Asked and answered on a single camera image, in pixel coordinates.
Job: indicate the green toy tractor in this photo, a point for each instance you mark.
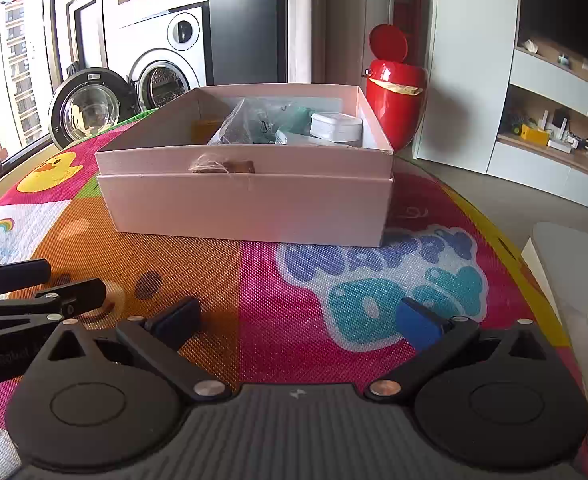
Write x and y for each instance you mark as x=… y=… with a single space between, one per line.
x=515 y=121

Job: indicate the teal toy brick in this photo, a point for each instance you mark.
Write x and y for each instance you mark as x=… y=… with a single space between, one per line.
x=300 y=119

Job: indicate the white wall cabinet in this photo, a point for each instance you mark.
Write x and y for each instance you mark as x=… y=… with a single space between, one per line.
x=473 y=60

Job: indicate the red lidded trash can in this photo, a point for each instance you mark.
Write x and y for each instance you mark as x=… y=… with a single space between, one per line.
x=396 y=95

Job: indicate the colourful cartoon play mat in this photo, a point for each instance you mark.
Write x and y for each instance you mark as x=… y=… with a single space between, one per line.
x=274 y=280

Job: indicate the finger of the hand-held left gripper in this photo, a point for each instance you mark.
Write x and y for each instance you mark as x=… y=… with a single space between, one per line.
x=74 y=292
x=14 y=275

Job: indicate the pink cardboard box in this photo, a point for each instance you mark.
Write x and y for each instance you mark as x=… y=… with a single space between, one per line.
x=244 y=195

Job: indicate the white router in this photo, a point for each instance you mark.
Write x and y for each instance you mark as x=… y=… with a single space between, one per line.
x=559 y=132

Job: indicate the clear plastic bag with bottle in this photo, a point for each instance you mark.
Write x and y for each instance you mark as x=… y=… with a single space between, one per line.
x=249 y=122

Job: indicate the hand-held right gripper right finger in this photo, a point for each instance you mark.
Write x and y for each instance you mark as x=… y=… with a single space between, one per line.
x=416 y=325

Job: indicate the white washing machine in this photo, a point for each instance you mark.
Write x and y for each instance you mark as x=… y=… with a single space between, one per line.
x=159 y=80

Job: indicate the yellow bottle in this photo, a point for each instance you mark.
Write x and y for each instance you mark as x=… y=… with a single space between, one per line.
x=205 y=131

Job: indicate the white plug adapter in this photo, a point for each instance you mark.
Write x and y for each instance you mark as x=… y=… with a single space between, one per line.
x=299 y=137

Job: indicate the yellow box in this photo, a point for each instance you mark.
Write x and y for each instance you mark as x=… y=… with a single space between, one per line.
x=534 y=135

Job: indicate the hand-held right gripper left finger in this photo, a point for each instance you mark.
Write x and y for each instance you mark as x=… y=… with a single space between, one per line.
x=179 y=318

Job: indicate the white plastic case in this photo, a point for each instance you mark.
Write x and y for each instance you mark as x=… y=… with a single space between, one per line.
x=336 y=127

